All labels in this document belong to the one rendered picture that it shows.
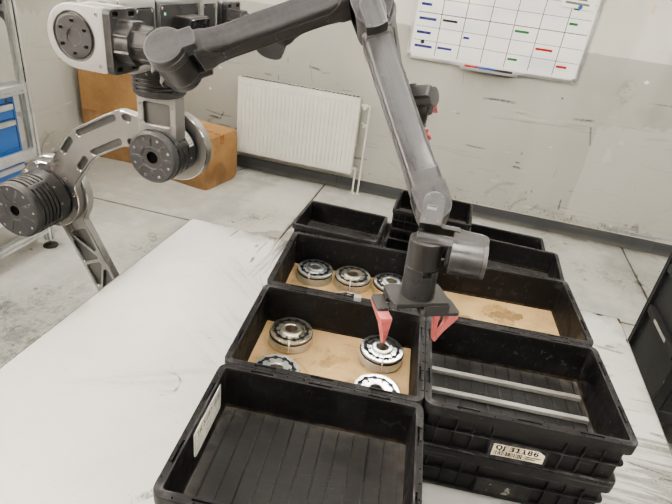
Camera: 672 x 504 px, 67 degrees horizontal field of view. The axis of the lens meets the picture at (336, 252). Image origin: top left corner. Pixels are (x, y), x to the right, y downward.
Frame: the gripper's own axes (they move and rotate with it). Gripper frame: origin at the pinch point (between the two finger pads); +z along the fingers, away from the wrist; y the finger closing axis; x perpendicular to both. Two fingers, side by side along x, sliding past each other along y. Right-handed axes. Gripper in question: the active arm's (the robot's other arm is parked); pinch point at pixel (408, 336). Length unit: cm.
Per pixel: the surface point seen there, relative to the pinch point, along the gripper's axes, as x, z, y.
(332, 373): 17.8, 22.7, -8.4
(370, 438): -0.6, 23.9, -4.2
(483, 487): -6.5, 34.3, 19.9
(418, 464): -15.4, 14.5, -1.0
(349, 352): 24.6, 22.4, -3.0
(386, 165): 316, 65, 98
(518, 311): 39, 22, 50
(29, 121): 220, 19, -130
